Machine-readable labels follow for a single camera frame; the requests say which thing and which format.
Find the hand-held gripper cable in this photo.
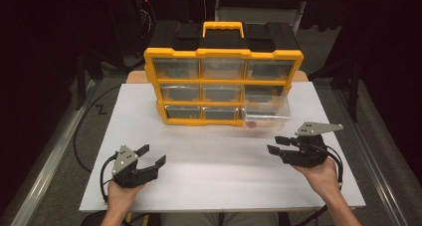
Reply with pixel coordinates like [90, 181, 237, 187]
[99, 151, 119, 204]
[293, 143, 345, 226]

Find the right hand-held gripper cable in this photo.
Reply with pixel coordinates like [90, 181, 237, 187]
[293, 143, 345, 226]

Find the clear plastic drawer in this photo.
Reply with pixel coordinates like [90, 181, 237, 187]
[241, 95, 292, 131]

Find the grid of closed clear drawers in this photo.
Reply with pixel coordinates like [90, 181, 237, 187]
[152, 57, 296, 120]

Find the yellow black organizer cabinet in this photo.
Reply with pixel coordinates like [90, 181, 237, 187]
[142, 21, 305, 127]

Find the black floor cable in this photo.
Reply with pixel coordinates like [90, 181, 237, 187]
[72, 84, 124, 174]

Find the black metal stand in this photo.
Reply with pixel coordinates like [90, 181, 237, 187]
[308, 57, 363, 123]
[74, 49, 105, 112]

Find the metal floor rail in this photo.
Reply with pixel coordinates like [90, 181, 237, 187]
[331, 86, 410, 226]
[0, 80, 98, 226]

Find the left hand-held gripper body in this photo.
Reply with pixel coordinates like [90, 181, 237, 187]
[110, 144, 159, 189]

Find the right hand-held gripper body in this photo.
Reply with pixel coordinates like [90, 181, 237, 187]
[279, 120, 344, 169]

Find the left hand-held gripper cable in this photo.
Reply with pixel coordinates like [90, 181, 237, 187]
[99, 151, 119, 204]

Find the person's right hand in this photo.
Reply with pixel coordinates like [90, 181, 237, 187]
[292, 156, 341, 196]

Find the person's left hand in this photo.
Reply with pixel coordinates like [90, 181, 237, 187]
[105, 180, 145, 217]

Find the grey box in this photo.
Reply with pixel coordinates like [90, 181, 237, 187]
[214, 0, 307, 37]

